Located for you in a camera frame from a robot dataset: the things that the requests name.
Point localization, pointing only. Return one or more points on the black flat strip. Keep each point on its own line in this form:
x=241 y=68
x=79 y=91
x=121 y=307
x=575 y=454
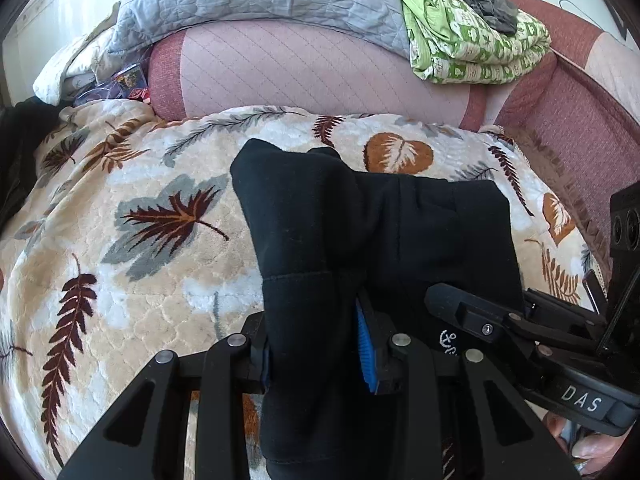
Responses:
x=596 y=287

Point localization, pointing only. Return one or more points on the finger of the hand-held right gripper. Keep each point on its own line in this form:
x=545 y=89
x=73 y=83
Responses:
x=475 y=317

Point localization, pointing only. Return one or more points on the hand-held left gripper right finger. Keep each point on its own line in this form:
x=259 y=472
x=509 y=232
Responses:
x=364 y=347

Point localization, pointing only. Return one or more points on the colourful packets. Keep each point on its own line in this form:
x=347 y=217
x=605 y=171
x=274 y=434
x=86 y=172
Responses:
x=120 y=85

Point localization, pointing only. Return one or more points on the green patterned blanket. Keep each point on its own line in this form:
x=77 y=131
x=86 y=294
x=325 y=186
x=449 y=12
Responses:
x=470 y=45

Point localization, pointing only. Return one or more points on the pink red sofa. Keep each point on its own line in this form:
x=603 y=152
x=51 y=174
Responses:
x=300 y=70

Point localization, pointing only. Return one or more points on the leaf print blanket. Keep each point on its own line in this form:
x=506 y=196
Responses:
x=150 y=240

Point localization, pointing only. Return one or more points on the dark grey cloth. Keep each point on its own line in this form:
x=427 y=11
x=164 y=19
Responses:
x=480 y=0

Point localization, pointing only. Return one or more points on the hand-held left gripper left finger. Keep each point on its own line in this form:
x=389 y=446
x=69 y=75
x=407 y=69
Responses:
x=225 y=385

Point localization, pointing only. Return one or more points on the black pants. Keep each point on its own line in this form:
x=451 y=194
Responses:
x=350 y=240

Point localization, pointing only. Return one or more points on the person's right hand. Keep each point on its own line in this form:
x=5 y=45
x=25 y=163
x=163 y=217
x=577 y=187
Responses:
x=585 y=452

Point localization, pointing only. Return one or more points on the black jacket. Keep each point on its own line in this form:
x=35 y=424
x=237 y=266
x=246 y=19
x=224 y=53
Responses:
x=20 y=160

